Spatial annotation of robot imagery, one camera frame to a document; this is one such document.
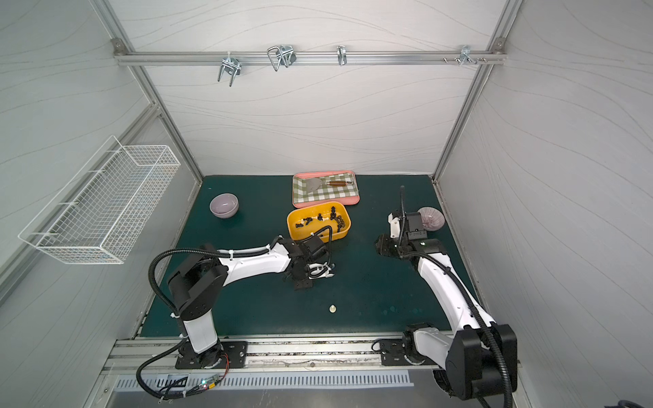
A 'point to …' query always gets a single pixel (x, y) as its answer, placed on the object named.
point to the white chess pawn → (332, 308)
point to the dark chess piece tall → (340, 221)
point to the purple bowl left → (224, 205)
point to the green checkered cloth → (325, 191)
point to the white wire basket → (104, 212)
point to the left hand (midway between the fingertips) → (307, 279)
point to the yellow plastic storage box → (303, 222)
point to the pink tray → (347, 201)
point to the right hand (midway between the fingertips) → (382, 242)
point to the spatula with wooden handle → (314, 184)
